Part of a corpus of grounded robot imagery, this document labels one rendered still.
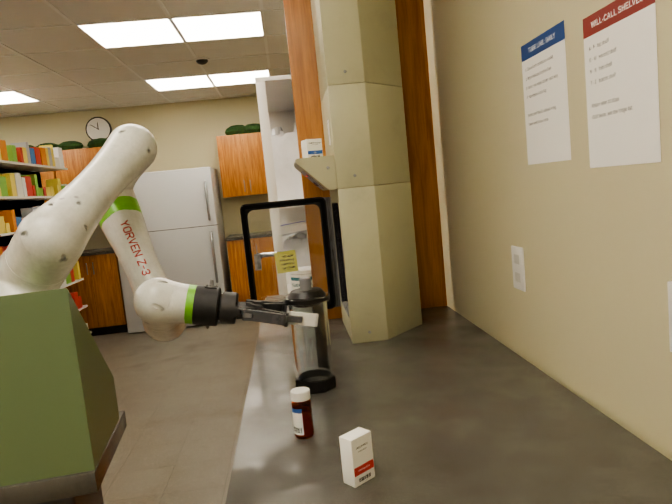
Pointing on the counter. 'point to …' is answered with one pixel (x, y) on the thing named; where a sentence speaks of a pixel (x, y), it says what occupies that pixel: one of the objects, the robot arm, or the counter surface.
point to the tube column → (356, 42)
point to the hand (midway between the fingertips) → (306, 314)
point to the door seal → (283, 205)
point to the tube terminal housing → (373, 208)
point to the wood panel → (427, 215)
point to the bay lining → (339, 252)
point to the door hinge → (333, 251)
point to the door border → (322, 235)
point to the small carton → (311, 148)
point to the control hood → (319, 170)
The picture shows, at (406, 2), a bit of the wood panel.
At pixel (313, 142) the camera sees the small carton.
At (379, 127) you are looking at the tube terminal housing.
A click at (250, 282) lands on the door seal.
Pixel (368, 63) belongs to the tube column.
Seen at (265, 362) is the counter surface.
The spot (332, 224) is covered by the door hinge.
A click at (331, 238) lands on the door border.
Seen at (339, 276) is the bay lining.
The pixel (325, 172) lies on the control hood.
